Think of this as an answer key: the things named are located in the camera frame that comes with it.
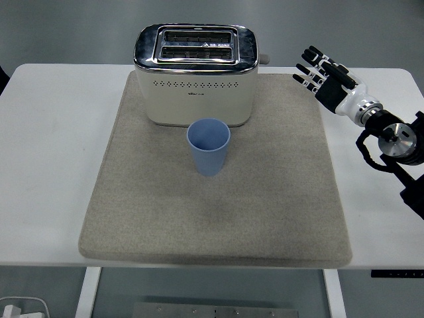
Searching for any blue ribbed plastic cup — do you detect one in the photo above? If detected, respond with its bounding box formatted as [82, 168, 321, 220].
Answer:
[186, 118, 231, 177]

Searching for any white table leg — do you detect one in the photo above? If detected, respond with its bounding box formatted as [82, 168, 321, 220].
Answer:
[74, 266, 102, 318]
[323, 268, 347, 318]

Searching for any grey metal plate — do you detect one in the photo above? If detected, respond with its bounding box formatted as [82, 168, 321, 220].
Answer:
[132, 301, 299, 318]

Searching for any black table control panel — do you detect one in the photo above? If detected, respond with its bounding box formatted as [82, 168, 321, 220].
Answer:
[370, 269, 424, 278]

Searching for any grey felt table mat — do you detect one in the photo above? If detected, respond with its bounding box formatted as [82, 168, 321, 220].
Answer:
[78, 71, 353, 268]

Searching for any white plug adapter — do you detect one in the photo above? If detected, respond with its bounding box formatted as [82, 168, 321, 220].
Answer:
[1, 304, 23, 318]

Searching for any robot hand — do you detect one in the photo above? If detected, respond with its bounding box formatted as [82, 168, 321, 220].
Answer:
[292, 45, 382, 127]

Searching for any person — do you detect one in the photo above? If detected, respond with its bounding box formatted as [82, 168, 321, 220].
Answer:
[0, 65, 11, 97]

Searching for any cream and chrome toaster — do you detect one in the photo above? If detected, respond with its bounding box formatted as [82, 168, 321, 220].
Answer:
[132, 23, 270, 129]

